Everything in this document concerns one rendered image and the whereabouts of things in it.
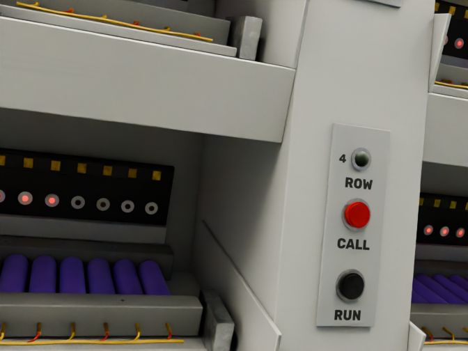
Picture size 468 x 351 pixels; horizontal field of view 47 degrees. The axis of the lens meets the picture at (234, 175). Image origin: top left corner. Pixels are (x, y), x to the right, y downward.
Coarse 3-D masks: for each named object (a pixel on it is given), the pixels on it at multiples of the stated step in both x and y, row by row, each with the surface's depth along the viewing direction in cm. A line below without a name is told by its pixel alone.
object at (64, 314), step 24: (0, 312) 33; (24, 312) 33; (48, 312) 34; (72, 312) 34; (96, 312) 35; (120, 312) 35; (144, 312) 36; (168, 312) 36; (192, 312) 37; (0, 336) 33; (72, 336) 33
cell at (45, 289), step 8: (40, 256) 41; (48, 256) 41; (32, 264) 41; (40, 264) 40; (48, 264) 40; (32, 272) 39; (40, 272) 39; (48, 272) 39; (32, 280) 38; (40, 280) 37; (48, 280) 38; (32, 288) 37; (40, 288) 36; (48, 288) 36
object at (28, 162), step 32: (0, 160) 41; (32, 160) 42; (64, 160) 43; (96, 160) 44; (32, 192) 43; (64, 192) 44; (96, 192) 45; (128, 192) 45; (160, 192) 46; (160, 224) 47
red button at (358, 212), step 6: (354, 204) 32; (360, 204) 32; (348, 210) 32; (354, 210) 32; (360, 210) 32; (366, 210) 32; (348, 216) 32; (354, 216) 32; (360, 216) 32; (366, 216) 32; (348, 222) 32; (354, 222) 32; (360, 222) 32; (366, 222) 32
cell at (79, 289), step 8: (64, 264) 41; (72, 264) 41; (80, 264) 41; (64, 272) 40; (72, 272) 39; (80, 272) 40; (64, 280) 39; (72, 280) 38; (80, 280) 39; (64, 288) 37; (72, 288) 37; (80, 288) 37
